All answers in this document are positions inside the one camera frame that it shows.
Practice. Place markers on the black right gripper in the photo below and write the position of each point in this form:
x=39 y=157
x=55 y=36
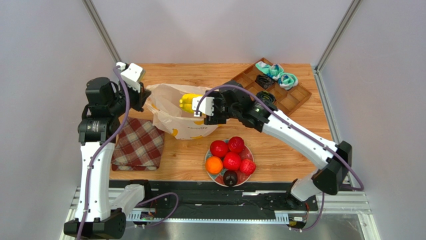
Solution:
x=217 y=108

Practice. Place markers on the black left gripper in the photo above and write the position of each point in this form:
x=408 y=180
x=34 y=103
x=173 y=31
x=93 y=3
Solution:
x=140 y=96

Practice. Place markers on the translucent white plastic bag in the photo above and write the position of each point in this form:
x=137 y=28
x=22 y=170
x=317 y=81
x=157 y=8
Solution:
x=170 y=118

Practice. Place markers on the yellow fake banana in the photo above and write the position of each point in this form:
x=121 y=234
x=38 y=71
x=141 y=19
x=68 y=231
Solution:
x=185 y=103

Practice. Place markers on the red fake apple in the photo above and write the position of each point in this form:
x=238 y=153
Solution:
x=236 y=144

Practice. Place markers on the red fake tomato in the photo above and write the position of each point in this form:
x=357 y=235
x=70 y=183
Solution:
x=219 y=148

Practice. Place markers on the orange fake fruit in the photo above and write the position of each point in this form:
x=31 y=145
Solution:
x=213 y=165

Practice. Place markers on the red fake pomegranate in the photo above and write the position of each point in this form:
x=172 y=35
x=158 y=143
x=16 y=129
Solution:
x=247 y=167

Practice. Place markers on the dark purple fake fruit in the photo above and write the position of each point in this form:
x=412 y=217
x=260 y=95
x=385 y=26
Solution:
x=230 y=178

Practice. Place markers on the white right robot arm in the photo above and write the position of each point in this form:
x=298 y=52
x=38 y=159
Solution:
x=332 y=160

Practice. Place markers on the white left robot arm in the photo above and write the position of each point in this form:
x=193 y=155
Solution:
x=96 y=217

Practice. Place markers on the dark blue yellow rolled sock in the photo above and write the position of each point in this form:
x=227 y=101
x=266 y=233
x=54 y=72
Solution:
x=266 y=97

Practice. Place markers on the black rolled sock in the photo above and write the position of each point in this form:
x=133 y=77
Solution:
x=264 y=81

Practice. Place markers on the red plaid folded cloth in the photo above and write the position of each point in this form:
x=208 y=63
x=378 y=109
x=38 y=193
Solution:
x=139 y=147

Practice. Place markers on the teal and red ceramic plate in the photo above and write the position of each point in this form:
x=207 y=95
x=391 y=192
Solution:
x=242 y=178

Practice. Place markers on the teal white rolled sock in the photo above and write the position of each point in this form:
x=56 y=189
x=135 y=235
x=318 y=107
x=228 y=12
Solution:
x=274 y=71

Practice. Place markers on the wooden compartment tray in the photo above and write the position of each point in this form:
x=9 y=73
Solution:
x=286 y=101

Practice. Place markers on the teal blue rolled sock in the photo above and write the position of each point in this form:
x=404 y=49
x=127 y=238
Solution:
x=287 y=81

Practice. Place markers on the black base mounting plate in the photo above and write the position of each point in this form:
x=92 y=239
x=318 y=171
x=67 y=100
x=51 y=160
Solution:
x=206 y=200

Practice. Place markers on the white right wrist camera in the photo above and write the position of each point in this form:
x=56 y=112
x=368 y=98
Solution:
x=202 y=105

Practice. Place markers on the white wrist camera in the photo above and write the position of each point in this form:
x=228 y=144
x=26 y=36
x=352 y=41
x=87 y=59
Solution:
x=132 y=74
x=202 y=105

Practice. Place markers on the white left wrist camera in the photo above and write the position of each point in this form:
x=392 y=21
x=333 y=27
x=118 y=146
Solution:
x=132 y=74

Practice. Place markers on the aluminium frame rail left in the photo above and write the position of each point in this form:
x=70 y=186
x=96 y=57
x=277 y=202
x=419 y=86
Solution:
x=102 y=30

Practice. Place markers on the aluminium frame rail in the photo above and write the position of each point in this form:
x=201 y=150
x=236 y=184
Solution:
x=102 y=30
x=340 y=30

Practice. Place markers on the aluminium frame rail right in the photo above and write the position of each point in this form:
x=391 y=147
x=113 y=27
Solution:
x=340 y=30

